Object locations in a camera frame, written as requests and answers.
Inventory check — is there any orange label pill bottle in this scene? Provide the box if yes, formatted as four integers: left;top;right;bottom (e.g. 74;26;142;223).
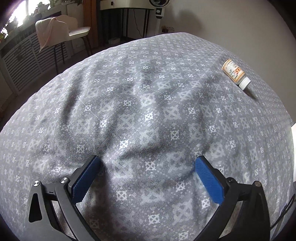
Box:
222;59;251;90

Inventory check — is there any cream white chair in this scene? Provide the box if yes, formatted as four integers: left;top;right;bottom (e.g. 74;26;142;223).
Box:
35;15;93;56

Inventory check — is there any pink cloth on chair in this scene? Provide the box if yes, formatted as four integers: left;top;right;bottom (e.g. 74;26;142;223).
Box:
35;15;78;52

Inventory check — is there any white desk shelf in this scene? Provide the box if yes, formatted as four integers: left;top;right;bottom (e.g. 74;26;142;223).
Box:
100;0;154;10

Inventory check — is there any small white fan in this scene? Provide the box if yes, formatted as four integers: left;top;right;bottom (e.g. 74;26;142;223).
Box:
149;0;170;18

